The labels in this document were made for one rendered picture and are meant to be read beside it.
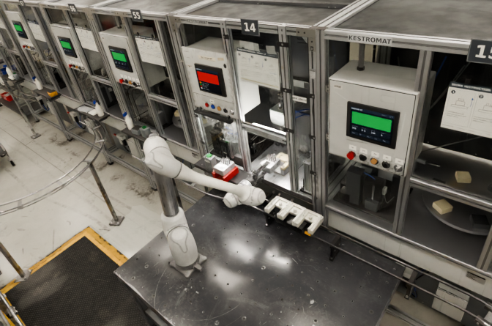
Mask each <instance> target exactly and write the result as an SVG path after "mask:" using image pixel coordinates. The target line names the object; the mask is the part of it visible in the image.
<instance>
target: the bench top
mask: <svg viewBox="0 0 492 326"><path fill-rule="evenodd" d="M184 215H185V217H186V220H187V225H188V227H189V230H190V232H191V233H192V235H193V237H194V240H195V243H196V246H197V250H198V253H200V254H201V255H202V256H205V257H206V261H205V262H203V263H202V264H201V265H200V266H201V267H202V268H203V270H202V271H201V272H199V271H197V270H195V271H194V272H193V273H192V274H191V276H190V277H189V278H185V276H184V275H182V274H181V273H180V272H179V271H178V270H176V269H175V268H173V267H170V262H172V261H173V260H174V258H173V257H172V255H171V251H170V248H169V245H168V241H167V239H166V237H165V234H164V231H161V232H160V233H159V234H158V235H157V236H156V237H155V238H153V239H152V240H151V241H150V242H148V243H147V244H146V245H145V246H144V247H142V249H140V250H139V251H138V252H137V253H135V254H134V255H133V256H132V257H130V258H129V259H128V260H127V261H126V262H125V263H124V264H122V265H121V266H120V267H119V268H117V269H116V270H115V271H114V274H115V275H116V276H117V277H118V278H120V279H121V280H122V281H123V282H124V283H125V284H126V285H128V286H129V287H130V288H131V289H132V290H133V291H134V292H135V293H136V294H137V295H138V296H139V297H140V298H141V299H143V300H144V301H145V302H146V303H147V304H148V305H150V306H151V307H152V308H153V309H154V310H155V311H156V312H157V313H158V314H159V315H161V317H162V318H164V319H165V320H166V321H167V322H168V323H169V324H170V325H171V326H377V324H378V323H379V320H380V318H381V316H382V314H383V313H384V310H385V308H386V307H387V304H388V302H389V301H390V298H391V296H392V294H393V292H394V291H395V288H396V286H397V285H398V282H399V279H397V278H394V277H392V276H391V275H388V274H386V273H384V272H382V271H380V270H378V269H376V268H375V267H372V266H370V265H369V264H366V263H364V262H362V261H360V260H358V259H356V258H354V257H353V256H350V255H348V254H346V253H344V252H342V251H339V252H338V254H337V256H336V257H335V258H334V260H333V261H332V260H330V259H329V258H330V256H331V248H330V247H329V245H327V244H326V243H324V242H322V241H320V240H317V239H316V238H314V237H311V236H309V235H307V234H305V233H304V232H303V234H300V233H298V232H296V231H294V230H292V229H290V228H288V227H286V226H284V225H282V224H280V223H278V222H276V219H275V220H274V221H273V222H272V223H271V224H270V225H269V226H268V227H266V226H265V224H266V218H265V215H264V213H263V212H261V211H259V210H257V209H254V208H252V207H249V206H247V205H244V204H240V205H237V206H236V207H232V208H229V207H227V206H226V205H225V203H224V201H223V199H219V198H215V197H212V196H208V195H205V196H203V197H202V198H201V199H200V200H198V201H197V202H196V203H195V204H194V205H193V206H192V207H190V208H189V209H188V210H187V211H185V212H184ZM340 246H341V248H342V249H343V250H345V251H348V252H349V253H352V254H354V255H355V256H358V257H359V258H361V259H364V260H365V261H367V262H370V263H372V264H374V265H376V266H378V267H380V268H382V269H384V270H386V271H388V272H390V273H392V274H394V275H397V276H399V277H401V276H402V274H403V272H404V270H405V269H406V268H405V267H404V266H402V265H400V264H397V263H395V262H393V261H391V260H389V259H386V258H384V257H383V256H380V255H378V254H377V253H374V252H372V251H369V250H368V249H366V248H363V247H361V246H359V245H357V244H355V243H352V242H350V241H348V240H346V239H344V238H340ZM136 258H138V259H137V260H136ZM132 277H134V279H132ZM281 298H283V300H281ZM314 319H317V322H314Z"/></svg>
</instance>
